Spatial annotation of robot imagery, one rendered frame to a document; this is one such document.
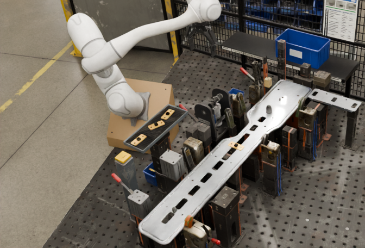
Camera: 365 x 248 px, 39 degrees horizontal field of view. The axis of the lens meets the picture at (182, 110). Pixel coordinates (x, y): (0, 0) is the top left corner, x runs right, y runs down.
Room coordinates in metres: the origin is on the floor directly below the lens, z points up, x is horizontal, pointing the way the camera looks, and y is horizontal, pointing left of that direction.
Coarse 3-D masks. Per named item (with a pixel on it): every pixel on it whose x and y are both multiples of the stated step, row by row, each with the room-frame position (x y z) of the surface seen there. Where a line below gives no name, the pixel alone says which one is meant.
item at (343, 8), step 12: (324, 0) 2.78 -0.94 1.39; (336, 0) 2.73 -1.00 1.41; (348, 0) 2.68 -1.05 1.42; (324, 12) 2.78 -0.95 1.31; (336, 12) 2.73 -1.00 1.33; (348, 12) 2.68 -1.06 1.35; (324, 24) 2.78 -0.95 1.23; (336, 24) 2.72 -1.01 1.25; (348, 24) 2.67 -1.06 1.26; (324, 36) 2.77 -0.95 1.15; (336, 36) 2.72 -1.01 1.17; (348, 36) 2.67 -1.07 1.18
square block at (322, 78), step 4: (320, 72) 2.51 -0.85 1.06; (324, 72) 2.51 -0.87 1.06; (328, 72) 2.50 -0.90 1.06; (316, 76) 2.48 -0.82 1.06; (320, 76) 2.48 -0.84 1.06; (324, 76) 2.47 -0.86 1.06; (328, 76) 2.47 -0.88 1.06; (316, 80) 2.48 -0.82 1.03; (320, 80) 2.46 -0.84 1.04; (324, 80) 2.44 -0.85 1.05; (328, 80) 2.47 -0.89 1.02; (316, 84) 2.48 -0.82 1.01; (320, 84) 2.46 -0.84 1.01; (324, 84) 2.44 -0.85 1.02; (328, 84) 2.48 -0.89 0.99; (316, 88) 2.48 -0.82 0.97; (320, 88) 2.46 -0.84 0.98; (324, 88) 2.44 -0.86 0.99; (328, 88) 2.48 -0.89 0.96; (316, 92) 2.48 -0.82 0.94
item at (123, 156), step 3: (120, 153) 1.94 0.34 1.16; (123, 153) 1.93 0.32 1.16; (126, 153) 1.93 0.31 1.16; (117, 156) 1.92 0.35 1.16; (120, 156) 1.92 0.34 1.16; (123, 156) 1.91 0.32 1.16; (126, 156) 1.91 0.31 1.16; (129, 156) 1.91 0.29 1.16; (117, 159) 1.90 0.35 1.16; (120, 159) 1.89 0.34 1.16; (123, 159) 1.89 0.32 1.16; (126, 159) 1.89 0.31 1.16; (123, 162) 1.87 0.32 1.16
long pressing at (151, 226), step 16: (272, 96) 2.43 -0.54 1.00; (288, 96) 2.41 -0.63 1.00; (304, 96) 2.38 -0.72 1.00; (256, 112) 2.30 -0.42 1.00; (272, 112) 2.28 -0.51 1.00; (288, 112) 2.26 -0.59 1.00; (256, 128) 2.16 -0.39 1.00; (272, 128) 2.14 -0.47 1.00; (224, 144) 2.07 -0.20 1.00; (256, 144) 2.04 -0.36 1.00; (208, 160) 1.96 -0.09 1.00; (224, 160) 1.94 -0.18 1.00; (240, 160) 1.93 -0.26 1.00; (192, 176) 1.86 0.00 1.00; (224, 176) 1.83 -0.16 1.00; (176, 192) 1.77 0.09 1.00; (208, 192) 1.74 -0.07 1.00; (160, 208) 1.68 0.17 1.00; (176, 208) 1.67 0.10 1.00; (192, 208) 1.65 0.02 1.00; (144, 224) 1.60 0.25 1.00; (160, 224) 1.59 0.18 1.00; (176, 224) 1.57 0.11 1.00; (160, 240) 1.50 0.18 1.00
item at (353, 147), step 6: (348, 114) 2.23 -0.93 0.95; (354, 114) 2.20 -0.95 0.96; (348, 120) 2.23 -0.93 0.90; (354, 120) 2.21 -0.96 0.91; (348, 126) 2.23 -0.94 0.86; (354, 126) 2.22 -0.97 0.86; (348, 132) 2.22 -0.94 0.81; (354, 132) 2.23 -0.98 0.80; (348, 138) 2.22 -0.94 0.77; (354, 138) 2.23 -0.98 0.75; (342, 144) 2.25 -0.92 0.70; (348, 144) 2.22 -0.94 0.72; (354, 144) 2.23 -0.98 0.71; (354, 150) 2.18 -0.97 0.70
